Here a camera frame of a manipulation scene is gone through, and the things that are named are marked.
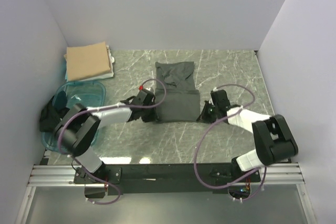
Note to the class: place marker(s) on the dark grey t-shirt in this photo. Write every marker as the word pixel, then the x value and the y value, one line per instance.
pixel 181 100

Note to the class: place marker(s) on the clear blue plastic bin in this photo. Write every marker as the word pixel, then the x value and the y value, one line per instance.
pixel 87 93

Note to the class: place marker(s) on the folded tan t-shirt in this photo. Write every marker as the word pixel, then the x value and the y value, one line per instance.
pixel 74 57

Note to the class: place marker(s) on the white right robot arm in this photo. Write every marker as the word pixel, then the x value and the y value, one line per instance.
pixel 274 141

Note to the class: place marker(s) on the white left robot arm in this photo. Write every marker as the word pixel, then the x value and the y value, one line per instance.
pixel 78 127

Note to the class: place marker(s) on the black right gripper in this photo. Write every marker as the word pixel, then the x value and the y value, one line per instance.
pixel 203 117

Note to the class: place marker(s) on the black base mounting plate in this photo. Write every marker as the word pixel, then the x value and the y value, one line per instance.
pixel 169 178

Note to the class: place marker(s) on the aluminium extrusion rail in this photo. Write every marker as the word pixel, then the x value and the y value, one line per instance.
pixel 63 175

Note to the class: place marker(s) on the black t-shirt in bin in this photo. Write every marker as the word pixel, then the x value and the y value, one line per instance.
pixel 51 115

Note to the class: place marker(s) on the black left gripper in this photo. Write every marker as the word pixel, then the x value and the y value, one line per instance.
pixel 152 118

